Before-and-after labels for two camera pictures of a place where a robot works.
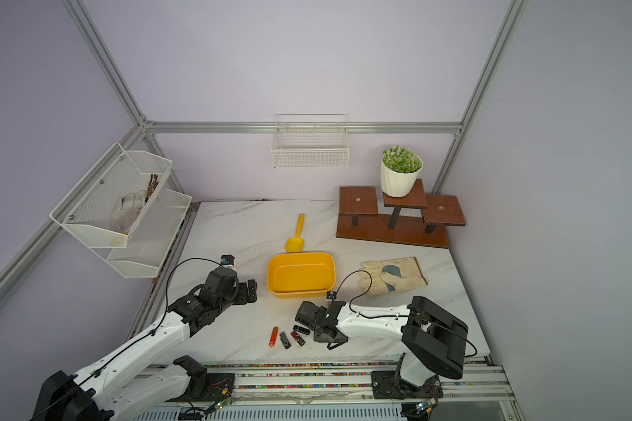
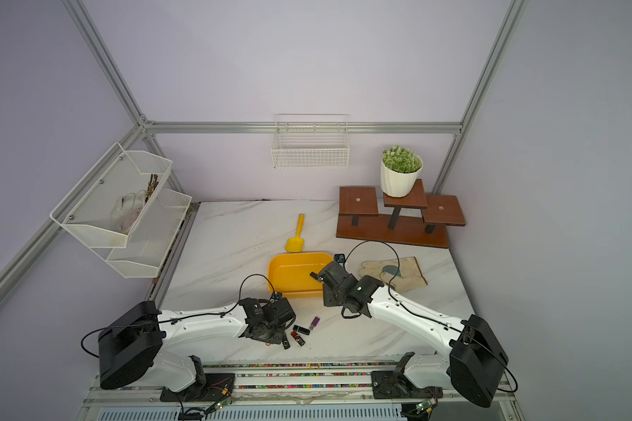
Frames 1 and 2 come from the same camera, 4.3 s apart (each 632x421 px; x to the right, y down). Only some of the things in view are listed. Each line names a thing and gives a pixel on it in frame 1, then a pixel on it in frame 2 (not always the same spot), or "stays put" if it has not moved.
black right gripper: [319, 336] → [329, 296]
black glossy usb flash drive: [301, 330] stays put
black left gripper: [243, 296] → [277, 338]
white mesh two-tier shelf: [120, 210] stays put
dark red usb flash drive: [298, 338] stays put
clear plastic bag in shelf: [126, 210] stays put
